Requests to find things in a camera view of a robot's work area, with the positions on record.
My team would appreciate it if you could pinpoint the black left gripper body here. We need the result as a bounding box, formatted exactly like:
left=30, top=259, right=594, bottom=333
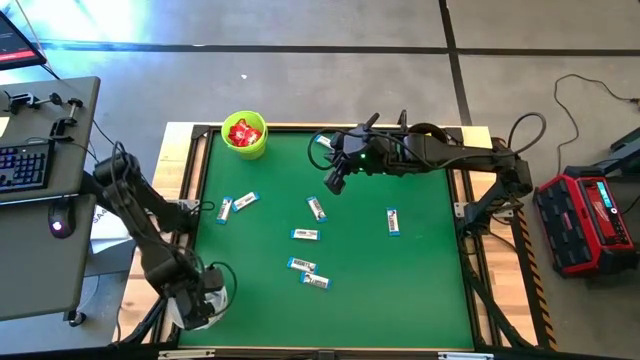
left=172, top=279, right=225, bottom=331

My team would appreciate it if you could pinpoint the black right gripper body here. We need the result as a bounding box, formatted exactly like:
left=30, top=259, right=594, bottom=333
left=329, top=124, right=402, bottom=175

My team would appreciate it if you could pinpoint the red Skittles candy pack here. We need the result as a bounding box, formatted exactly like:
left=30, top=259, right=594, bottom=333
left=239, top=125, right=264, bottom=148
left=228, top=118, right=249, bottom=146

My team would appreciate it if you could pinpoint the black plastic bucket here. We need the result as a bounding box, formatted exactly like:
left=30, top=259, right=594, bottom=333
left=408, top=122, right=454, bottom=146

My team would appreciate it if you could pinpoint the lime green plastic bucket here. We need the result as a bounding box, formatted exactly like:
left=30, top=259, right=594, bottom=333
left=220, top=110, right=269, bottom=161

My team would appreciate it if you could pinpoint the white printed box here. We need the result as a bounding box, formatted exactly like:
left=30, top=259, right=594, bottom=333
left=91, top=204, right=136, bottom=256

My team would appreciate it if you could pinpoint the grey mouse desk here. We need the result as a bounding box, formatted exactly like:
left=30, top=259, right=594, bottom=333
left=0, top=193, right=97, bottom=321

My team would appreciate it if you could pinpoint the black computer mouse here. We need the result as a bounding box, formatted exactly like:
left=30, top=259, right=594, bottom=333
left=47, top=202, right=77, bottom=240

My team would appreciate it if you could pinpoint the grey keyboard desk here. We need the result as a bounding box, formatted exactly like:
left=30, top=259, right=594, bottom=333
left=0, top=76, right=101, bottom=205

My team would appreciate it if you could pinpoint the black backlit keyboard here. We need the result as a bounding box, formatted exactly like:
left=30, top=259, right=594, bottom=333
left=0, top=141, right=55, bottom=194

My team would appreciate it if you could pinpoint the black desk clamp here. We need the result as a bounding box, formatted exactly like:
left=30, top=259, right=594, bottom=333
left=2, top=92, right=64, bottom=114
left=49, top=98, right=84, bottom=141

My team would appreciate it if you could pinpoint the yellow black hazard strip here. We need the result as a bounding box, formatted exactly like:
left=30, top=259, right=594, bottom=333
left=492, top=137, right=559, bottom=351

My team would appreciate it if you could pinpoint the red black power station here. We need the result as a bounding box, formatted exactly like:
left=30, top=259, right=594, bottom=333
left=532, top=165, right=640, bottom=279

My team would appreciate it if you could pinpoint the dark equipment case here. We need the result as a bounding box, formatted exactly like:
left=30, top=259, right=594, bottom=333
left=594, top=127, right=640, bottom=176

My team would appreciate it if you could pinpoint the black computer monitor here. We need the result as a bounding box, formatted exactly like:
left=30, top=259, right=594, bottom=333
left=0, top=12, right=47, bottom=71

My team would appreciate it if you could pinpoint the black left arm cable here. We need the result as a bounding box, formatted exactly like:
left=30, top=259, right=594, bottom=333
left=107, top=139, right=239, bottom=319

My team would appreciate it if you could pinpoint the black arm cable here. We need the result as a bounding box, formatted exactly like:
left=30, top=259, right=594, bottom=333
left=306, top=112, right=547, bottom=174
left=107, top=139, right=239, bottom=319

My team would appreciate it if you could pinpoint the silver aluminium bracket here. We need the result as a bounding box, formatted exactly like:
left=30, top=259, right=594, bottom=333
left=157, top=349, right=217, bottom=360
left=437, top=351, right=495, bottom=360

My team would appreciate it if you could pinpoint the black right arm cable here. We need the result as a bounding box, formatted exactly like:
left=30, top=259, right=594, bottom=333
left=306, top=112, right=547, bottom=174

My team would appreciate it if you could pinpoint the black floor cable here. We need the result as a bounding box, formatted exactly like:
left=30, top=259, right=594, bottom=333
left=552, top=73, right=640, bottom=161

